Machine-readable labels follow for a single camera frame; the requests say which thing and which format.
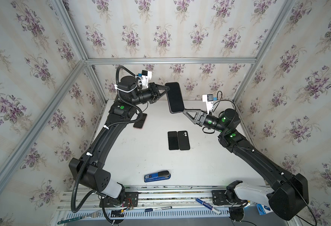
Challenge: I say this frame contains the blue white cardboard box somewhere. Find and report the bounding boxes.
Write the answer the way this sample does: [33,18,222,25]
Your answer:
[256,203,273,216]

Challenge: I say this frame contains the black round connector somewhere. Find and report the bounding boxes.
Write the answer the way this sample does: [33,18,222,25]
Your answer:
[229,208,245,222]

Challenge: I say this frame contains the black phone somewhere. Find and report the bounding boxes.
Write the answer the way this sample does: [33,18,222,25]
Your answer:
[167,131,179,151]
[165,82,185,114]

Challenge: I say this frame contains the aluminium rail base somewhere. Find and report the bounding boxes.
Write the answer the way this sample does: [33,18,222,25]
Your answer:
[55,183,274,211]

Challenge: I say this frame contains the blue black stapler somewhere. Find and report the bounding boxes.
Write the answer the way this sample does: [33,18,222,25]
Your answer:
[144,170,171,183]

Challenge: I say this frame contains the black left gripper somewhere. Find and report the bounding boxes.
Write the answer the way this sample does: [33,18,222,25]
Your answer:
[129,82,169,107]

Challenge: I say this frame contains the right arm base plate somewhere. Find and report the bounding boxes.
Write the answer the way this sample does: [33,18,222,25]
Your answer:
[211,189,248,206]

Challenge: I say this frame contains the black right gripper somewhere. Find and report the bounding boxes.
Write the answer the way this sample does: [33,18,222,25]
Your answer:
[188,107,231,135]

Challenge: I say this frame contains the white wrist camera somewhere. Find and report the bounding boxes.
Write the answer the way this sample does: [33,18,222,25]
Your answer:
[202,94,218,114]
[136,70,152,89]

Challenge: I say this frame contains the pink-edged phone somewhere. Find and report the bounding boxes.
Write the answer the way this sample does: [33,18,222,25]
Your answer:
[133,114,148,129]

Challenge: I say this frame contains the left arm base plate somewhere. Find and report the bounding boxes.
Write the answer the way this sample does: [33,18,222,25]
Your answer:
[100,192,139,208]

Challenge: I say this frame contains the green metal ruler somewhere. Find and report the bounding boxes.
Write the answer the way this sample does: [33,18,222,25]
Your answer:
[57,216,83,225]

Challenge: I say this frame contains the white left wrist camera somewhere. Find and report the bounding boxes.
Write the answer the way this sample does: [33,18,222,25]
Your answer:
[136,70,152,89]

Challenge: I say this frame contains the black phone case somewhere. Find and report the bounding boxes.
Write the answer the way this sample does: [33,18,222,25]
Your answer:
[177,131,191,151]

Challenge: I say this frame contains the blue marker pen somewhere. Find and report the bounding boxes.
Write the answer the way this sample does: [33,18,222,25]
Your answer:
[196,198,221,215]

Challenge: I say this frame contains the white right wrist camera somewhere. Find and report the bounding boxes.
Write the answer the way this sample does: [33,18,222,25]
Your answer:
[202,94,218,114]

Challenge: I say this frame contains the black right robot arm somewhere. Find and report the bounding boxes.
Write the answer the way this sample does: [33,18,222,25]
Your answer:
[183,108,309,221]

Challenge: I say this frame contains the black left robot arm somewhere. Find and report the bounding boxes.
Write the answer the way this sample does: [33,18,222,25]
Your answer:
[69,76,170,201]

